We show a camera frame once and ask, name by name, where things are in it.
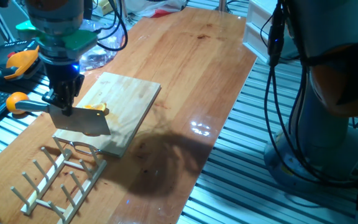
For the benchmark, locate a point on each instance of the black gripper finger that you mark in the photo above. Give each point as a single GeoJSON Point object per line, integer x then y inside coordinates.
{"type": "Point", "coordinates": [66, 104]}
{"type": "Point", "coordinates": [50, 98]}

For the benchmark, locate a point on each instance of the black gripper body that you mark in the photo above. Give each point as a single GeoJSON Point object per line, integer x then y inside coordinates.
{"type": "Point", "coordinates": [62, 77]}

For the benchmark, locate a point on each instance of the steel cleaver knife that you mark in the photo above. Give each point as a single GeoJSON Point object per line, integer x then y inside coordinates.
{"type": "Point", "coordinates": [82, 123]}

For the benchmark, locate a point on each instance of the cut orange piece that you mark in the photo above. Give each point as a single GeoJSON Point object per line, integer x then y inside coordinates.
{"type": "Point", "coordinates": [97, 107]}

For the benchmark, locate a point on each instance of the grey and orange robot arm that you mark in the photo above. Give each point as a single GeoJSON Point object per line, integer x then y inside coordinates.
{"type": "Point", "coordinates": [328, 31]}

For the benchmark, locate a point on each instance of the whole orange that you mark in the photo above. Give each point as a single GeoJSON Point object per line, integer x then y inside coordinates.
{"type": "Point", "coordinates": [14, 98]}

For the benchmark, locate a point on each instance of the orange black teach pendant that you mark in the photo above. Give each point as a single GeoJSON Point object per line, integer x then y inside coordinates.
{"type": "Point", "coordinates": [17, 62]}

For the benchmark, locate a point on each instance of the clear plastic bag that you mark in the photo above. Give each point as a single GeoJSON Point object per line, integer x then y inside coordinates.
{"type": "Point", "coordinates": [104, 53]}

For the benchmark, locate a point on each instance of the wooden cutting board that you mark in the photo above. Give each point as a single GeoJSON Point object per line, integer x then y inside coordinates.
{"type": "Point", "coordinates": [129, 96]}

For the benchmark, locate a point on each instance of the wooden dish rack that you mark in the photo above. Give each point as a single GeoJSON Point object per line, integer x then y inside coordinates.
{"type": "Point", "coordinates": [45, 183]}

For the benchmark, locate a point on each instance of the small yellow box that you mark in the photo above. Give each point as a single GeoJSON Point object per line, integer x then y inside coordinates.
{"type": "Point", "coordinates": [104, 6]}

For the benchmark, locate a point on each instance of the white printed plastic bag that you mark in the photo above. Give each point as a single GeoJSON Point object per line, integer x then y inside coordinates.
{"type": "Point", "coordinates": [154, 7]}

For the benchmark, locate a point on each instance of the large brown wooden board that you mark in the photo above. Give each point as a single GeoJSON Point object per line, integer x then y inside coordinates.
{"type": "Point", "coordinates": [182, 62]}

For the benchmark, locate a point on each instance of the white foam box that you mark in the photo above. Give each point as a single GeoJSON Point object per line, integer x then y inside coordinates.
{"type": "Point", "coordinates": [253, 31]}

